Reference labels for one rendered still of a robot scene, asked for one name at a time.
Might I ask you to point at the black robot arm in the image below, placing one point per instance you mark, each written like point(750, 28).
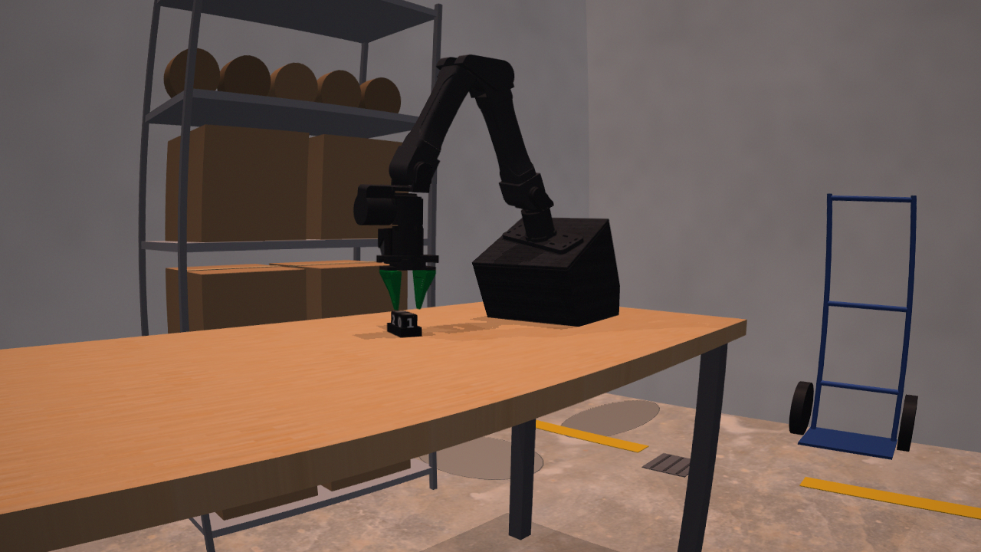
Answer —
point(414, 160)

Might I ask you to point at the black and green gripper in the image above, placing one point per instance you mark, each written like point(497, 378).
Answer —
point(407, 251)

